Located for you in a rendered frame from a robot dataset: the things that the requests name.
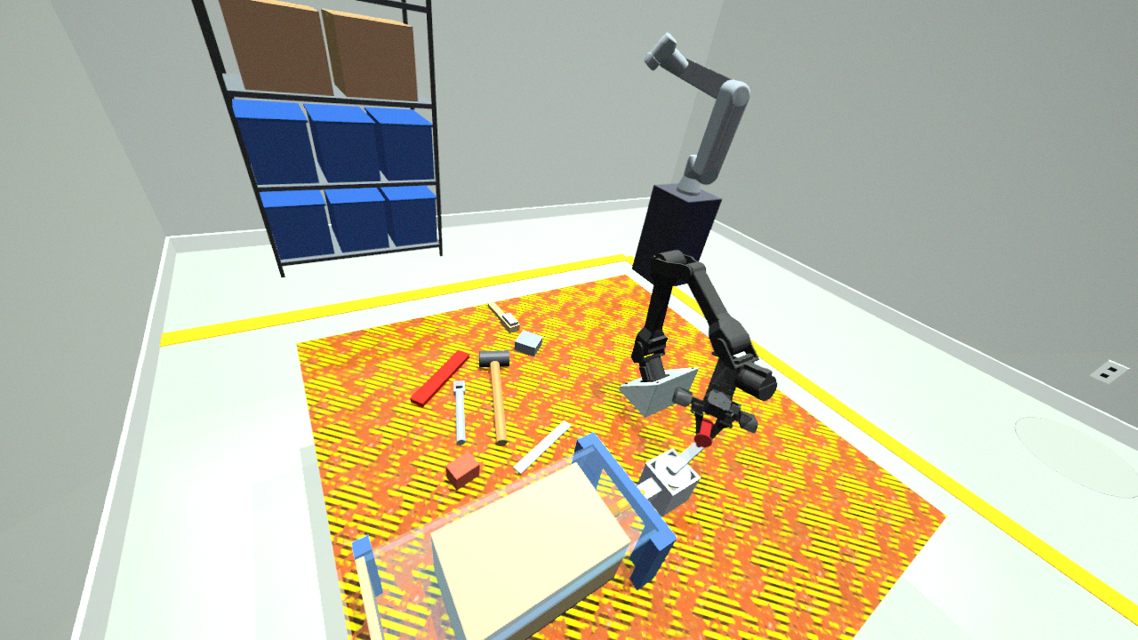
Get mallet with dark grey head and wooden handle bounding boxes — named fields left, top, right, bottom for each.
left=479, top=350, right=509, bottom=446

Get red flat bar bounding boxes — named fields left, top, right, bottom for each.
left=410, top=350, right=469, bottom=407

